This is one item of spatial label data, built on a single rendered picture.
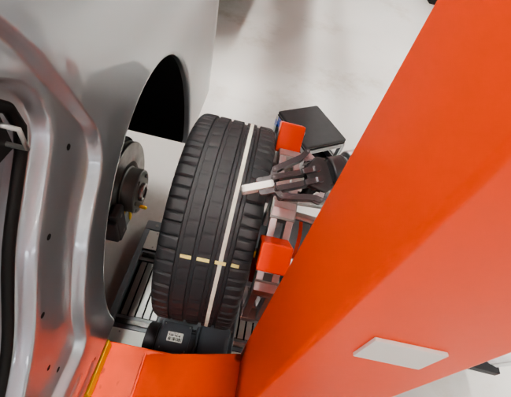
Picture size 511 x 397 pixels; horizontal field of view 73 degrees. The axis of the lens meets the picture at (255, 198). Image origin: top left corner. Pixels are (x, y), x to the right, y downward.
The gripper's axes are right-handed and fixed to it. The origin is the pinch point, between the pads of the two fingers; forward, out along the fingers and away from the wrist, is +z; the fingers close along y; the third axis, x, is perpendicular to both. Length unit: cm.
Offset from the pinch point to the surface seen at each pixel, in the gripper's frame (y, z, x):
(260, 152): 12.4, -5.3, -12.6
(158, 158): 75, 34, -162
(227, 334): -37, 12, -74
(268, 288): -22.0, -0.6, -20.3
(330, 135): 64, -85, -142
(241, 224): -5.6, 4.0, -9.8
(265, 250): -13.1, 0.0, -7.9
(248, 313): -28.2, 4.8, -35.5
